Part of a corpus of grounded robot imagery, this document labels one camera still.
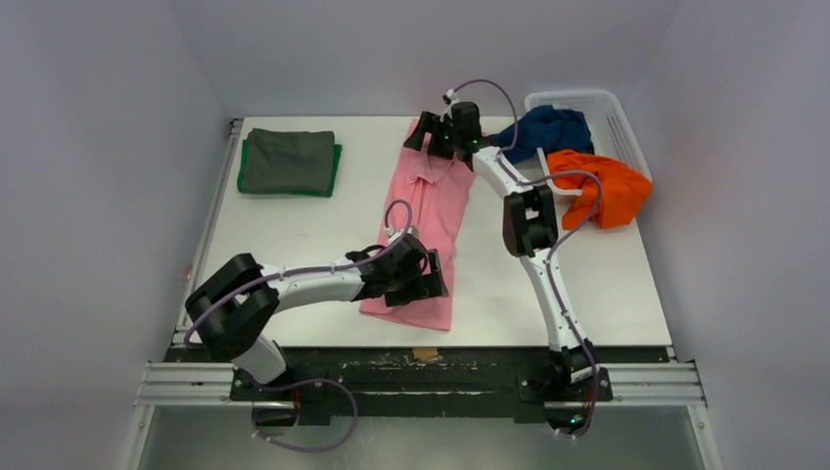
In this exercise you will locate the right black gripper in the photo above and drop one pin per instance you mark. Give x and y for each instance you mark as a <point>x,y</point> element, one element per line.
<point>435,134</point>

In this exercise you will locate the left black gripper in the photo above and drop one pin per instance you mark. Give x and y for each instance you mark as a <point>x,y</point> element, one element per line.
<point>429,286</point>

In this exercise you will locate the pink t shirt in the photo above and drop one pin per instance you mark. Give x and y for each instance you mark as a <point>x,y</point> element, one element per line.
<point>438,191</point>

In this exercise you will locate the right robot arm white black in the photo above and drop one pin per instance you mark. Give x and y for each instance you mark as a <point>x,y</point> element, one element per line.
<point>529,231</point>

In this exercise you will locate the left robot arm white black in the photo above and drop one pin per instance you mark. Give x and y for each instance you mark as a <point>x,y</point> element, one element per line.
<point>230,310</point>

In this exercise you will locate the brown tape piece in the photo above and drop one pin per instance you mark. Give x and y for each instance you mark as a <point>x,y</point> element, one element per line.
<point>425,354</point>

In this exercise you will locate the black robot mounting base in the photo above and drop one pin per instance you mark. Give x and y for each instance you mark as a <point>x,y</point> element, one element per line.
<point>375,382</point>

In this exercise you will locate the navy blue t shirt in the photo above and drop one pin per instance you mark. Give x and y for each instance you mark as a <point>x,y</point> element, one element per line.
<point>546,128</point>

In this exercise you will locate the folded grey t shirt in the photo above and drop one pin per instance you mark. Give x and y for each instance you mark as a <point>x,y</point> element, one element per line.
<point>306,142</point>

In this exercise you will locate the folded green t shirt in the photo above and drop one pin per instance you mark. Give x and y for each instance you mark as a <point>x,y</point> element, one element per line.
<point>287,173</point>

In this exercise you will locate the white plastic basket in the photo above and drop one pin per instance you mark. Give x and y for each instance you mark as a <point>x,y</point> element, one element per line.
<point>610,130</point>

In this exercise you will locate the orange t shirt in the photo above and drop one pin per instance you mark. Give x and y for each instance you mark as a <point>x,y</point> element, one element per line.
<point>624,190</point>

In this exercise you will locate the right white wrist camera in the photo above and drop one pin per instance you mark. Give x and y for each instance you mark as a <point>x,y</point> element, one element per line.
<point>450,98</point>

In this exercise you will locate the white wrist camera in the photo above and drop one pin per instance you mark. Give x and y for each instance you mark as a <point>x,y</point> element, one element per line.
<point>393,233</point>
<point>450,98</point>

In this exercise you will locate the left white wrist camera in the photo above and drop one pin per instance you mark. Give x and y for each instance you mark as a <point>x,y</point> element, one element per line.
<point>393,233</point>

